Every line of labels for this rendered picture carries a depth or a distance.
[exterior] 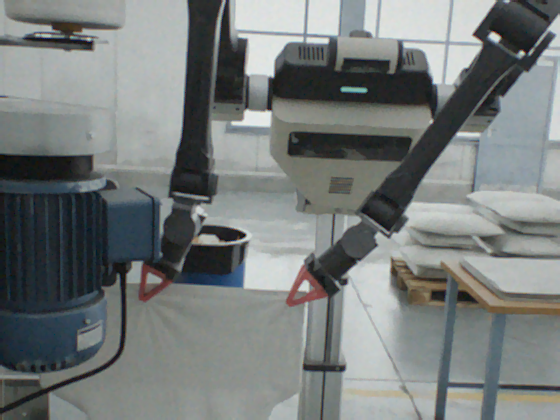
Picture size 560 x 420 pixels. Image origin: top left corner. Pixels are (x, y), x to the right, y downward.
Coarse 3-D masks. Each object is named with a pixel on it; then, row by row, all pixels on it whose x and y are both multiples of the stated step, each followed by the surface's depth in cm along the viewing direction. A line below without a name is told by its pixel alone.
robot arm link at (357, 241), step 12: (372, 192) 117; (360, 216) 114; (348, 228) 109; (360, 228) 109; (372, 228) 109; (396, 228) 116; (348, 240) 109; (360, 240) 109; (372, 240) 108; (348, 252) 109; (360, 252) 109
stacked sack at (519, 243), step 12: (492, 240) 461; (504, 240) 452; (516, 240) 450; (528, 240) 450; (540, 240) 451; (552, 240) 454; (516, 252) 445; (528, 252) 445; (540, 252) 446; (552, 252) 447
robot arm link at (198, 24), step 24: (192, 0) 98; (216, 0) 98; (192, 24) 100; (216, 24) 100; (192, 48) 102; (216, 48) 104; (192, 72) 104; (192, 96) 106; (192, 120) 108; (192, 144) 110; (192, 168) 113; (192, 192) 115
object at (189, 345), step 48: (192, 288) 120; (240, 288) 119; (144, 336) 122; (192, 336) 122; (240, 336) 121; (288, 336) 121; (48, 384) 122; (96, 384) 123; (144, 384) 124; (192, 384) 123; (240, 384) 123; (288, 384) 123
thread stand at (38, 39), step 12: (0, 36) 92; (12, 36) 93; (24, 36) 90; (36, 36) 88; (48, 36) 88; (60, 36) 88; (72, 36) 88; (84, 36) 90; (48, 48) 93; (60, 48) 93; (72, 48) 93; (84, 48) 93
